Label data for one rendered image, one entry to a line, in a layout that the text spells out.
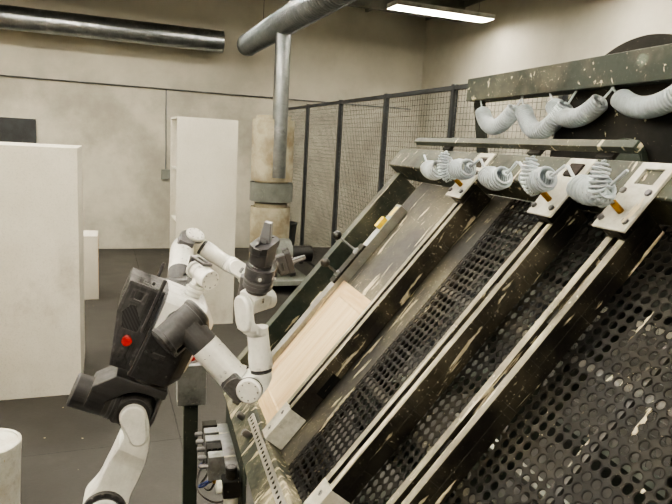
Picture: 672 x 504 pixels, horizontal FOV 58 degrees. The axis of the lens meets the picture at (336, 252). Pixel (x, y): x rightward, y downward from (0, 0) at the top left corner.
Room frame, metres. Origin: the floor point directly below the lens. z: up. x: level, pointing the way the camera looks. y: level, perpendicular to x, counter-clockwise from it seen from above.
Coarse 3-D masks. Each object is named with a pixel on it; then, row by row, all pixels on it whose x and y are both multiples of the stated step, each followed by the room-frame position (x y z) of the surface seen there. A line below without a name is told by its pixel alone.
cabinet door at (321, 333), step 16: (352, 288) 2.28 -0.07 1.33; (336, 304) 2.29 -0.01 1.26; (352, 304) 2.18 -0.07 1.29; (368, 304) 2.08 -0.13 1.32; (320, 320) 2.29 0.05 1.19; (336, 320) 2.19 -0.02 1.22; (352, 320) 2.09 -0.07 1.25; (304, 336) 2.29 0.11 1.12; (320, 336) 2.19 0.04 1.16; (336, 336) 2.09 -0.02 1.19; (288, 352) 2.29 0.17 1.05; (304, 352) 2.19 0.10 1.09; (320, 352) 2.09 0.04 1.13; (272, 368) 2.29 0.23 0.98; (288, 368) 2.19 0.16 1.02; (304, 368) 2.09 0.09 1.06; (272, 384) 2.19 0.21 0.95; (288, 384) 2.09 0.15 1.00; (272, 400) 2.08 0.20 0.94; (272, 416) 1.99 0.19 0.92
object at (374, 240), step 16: (400, 208) 2.47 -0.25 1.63; (384, 224) 2.45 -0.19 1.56; (368, 240) 2.45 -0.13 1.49; (368, 256) 2.43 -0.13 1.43; (352, 272) 2.41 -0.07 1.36; (336, 288) 2.39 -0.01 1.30; (320, 304) 2.37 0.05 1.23; (304, 320) 2.35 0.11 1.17; (288, 336) 2.35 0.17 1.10; (272, 352) 2.35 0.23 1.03
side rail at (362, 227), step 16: (400, 176) 2.72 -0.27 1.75; (384, 192) 2.70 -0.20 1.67; (400, 192) 2.72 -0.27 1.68; (368, 208) 2.70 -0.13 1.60; (384, 208) 2.70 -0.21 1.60; (352, 224) 2.70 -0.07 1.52; (368, 224) 2.68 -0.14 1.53; (352, 240) 2.66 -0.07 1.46; (336, 256) 2.64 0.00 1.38; (320, 272) 2.62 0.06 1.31; (304, 288) 2.60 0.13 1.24; (320, 288) 2.62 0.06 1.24; (288, 304) 2.58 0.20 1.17; (304, 304) 2.60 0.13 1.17; (272, 320) 2.58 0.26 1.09; (288, 320) 2.58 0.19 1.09; (272, 336) 2.56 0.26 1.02
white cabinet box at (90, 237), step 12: (84, 240) 6.59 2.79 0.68; (96, 240) 6.63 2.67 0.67; (84, 252) 6.59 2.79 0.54; (96, 252) 6.63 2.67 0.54; (84, 264) 6.59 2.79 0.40; (96, 264) 6.63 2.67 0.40; (84, 276) 6.59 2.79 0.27; (96, 276) 6.63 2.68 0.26; (84, 288) 6.59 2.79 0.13; (96, 288) 6.63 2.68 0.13
